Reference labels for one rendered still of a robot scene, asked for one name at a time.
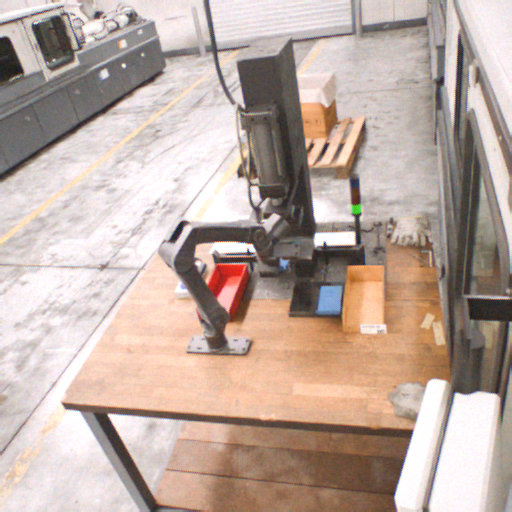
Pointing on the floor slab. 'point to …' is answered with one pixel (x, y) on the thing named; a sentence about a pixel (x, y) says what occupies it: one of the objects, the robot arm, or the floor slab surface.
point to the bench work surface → (265, 396)
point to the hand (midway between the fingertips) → (273, 267)
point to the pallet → (335, 147)
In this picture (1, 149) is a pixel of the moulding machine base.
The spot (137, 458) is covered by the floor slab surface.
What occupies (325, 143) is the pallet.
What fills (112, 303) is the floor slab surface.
